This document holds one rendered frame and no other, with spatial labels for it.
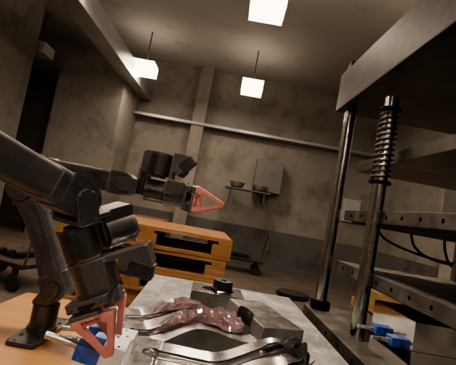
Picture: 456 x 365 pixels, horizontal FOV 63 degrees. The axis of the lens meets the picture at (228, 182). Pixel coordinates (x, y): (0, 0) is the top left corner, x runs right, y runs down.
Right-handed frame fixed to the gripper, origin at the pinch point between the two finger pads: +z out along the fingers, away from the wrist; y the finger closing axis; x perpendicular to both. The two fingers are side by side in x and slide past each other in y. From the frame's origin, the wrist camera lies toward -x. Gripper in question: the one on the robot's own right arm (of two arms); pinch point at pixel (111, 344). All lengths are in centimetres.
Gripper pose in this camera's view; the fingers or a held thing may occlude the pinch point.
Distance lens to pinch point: 68.3
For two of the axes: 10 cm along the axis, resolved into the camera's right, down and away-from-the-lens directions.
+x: -9.6, 2.9, -0.5
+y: -0.5, -0.1, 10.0
